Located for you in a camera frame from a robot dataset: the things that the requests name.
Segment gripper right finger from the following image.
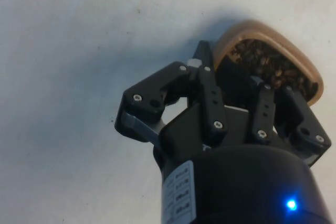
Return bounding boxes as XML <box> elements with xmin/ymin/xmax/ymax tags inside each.
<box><xmin>217</xmin><ymin>58</ymin><xmax>332</xmax><ymax>167</ymax></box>

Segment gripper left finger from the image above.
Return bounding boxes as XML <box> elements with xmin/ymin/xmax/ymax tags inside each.
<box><xmin>114</xmin><ymin>40</ymin><xmax>228</xmax><ymax>148</ymax></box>

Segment brown cup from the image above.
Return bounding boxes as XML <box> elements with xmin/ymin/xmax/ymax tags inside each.
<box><xmin>212</xmin><ymin>19</ymin><xmax>324</xmax><ymax>107</ymax></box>

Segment coffee beans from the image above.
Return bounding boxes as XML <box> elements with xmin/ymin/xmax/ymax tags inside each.
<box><xmin>227</xmin><ymin>38</ymin><xmax>319</xmax><ymax>98</ymax></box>

